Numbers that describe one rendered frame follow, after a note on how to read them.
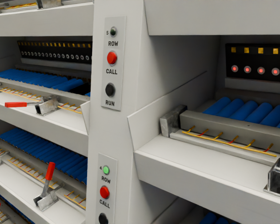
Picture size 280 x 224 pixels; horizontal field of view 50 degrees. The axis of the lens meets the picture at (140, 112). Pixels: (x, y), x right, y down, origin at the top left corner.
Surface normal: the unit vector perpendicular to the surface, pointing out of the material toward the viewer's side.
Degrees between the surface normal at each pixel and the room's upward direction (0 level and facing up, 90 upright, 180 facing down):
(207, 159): 19
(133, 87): 90
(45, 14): 109
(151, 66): 90
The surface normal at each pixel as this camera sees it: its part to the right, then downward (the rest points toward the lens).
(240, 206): -0.66, 0.39
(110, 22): -0.68, 0.07
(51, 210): -0.15, -0.91
